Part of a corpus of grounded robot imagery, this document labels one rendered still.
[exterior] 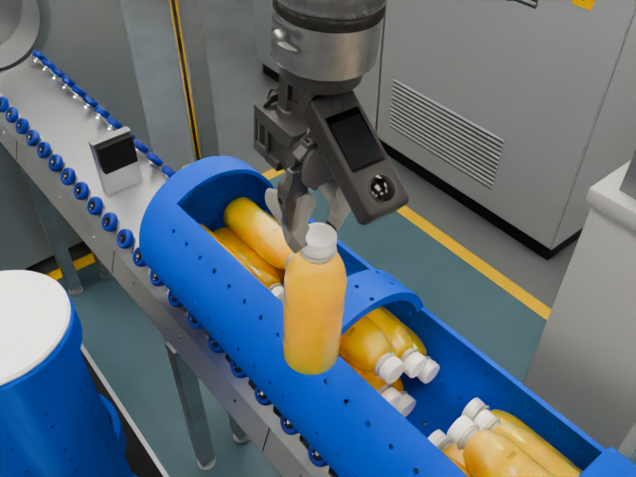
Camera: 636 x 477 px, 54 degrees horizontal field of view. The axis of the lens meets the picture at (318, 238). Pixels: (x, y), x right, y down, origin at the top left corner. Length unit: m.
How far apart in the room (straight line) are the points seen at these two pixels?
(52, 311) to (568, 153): 1.91
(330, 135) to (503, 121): 2.16
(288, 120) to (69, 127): 1.42
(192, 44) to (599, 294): 1.19
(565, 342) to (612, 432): 0.26
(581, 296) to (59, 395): 1.16
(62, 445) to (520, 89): 1.98
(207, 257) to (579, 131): 1.72
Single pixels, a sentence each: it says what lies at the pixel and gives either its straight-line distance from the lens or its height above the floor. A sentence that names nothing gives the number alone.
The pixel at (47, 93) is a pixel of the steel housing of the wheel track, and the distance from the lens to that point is 2.16.
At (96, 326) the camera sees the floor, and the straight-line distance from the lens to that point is 2.62.
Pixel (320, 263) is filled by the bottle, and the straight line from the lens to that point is 0.66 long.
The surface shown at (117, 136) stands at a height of 1.08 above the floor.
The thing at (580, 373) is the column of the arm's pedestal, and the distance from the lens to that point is 1.77.
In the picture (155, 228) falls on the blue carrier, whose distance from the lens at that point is 1.16.
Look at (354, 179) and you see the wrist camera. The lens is 0.53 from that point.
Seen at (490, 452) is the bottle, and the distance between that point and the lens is 0.86.
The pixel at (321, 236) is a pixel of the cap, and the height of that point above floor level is 1.48.
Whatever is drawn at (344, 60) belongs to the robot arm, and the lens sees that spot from 0.50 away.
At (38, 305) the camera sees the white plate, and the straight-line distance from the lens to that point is 1.28.
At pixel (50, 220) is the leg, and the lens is 2.50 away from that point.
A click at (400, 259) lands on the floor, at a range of 2.74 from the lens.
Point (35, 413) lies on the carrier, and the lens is 1.27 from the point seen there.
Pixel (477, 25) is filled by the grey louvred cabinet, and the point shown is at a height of 0.87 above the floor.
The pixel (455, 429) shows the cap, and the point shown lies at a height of 1.17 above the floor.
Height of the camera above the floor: 1.92
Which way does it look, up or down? 43 degrees down
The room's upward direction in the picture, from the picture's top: straight up
